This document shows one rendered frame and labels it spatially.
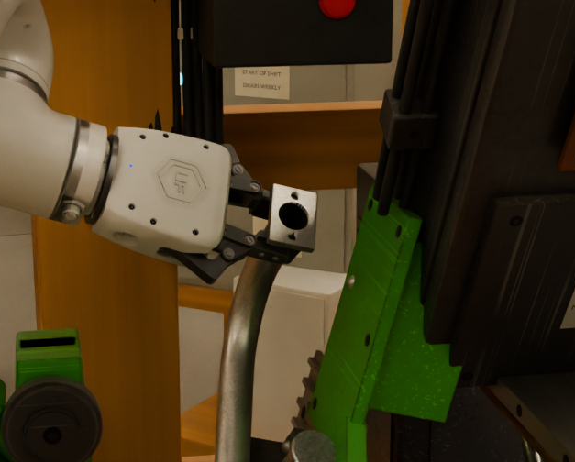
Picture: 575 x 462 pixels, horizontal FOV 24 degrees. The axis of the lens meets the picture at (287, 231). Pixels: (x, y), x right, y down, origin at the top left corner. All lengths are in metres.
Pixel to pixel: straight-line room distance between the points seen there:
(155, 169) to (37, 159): 0.10
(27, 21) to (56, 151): 0.10
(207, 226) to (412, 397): 0.21
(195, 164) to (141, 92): 0.26
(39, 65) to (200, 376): 3.19
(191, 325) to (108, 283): 3.32
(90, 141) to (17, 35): 0.10
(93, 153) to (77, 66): 0.29
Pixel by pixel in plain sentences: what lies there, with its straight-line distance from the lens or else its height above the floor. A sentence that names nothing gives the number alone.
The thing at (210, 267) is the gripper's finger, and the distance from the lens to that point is 1.07.
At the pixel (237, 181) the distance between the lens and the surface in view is 1.11.
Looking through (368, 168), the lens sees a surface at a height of 1.24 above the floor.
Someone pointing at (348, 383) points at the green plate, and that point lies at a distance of 1.07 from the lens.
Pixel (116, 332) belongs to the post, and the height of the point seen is 1.07.
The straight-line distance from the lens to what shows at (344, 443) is 1.04.
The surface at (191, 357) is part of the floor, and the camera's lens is 4.39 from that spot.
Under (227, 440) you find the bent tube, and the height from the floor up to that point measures 1.06.
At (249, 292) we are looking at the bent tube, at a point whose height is 1.17.
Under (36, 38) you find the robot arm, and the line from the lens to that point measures 1.08.
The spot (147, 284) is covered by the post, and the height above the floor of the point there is 1.12.
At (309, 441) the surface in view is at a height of 1.09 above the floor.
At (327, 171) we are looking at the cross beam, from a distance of 1.47.
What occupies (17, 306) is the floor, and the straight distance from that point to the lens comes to 4.98.
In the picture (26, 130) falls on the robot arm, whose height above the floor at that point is 1.33.
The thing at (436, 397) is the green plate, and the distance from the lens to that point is 1.07.
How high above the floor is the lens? 1.52
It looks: 15 degrees down
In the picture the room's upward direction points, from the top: straight up
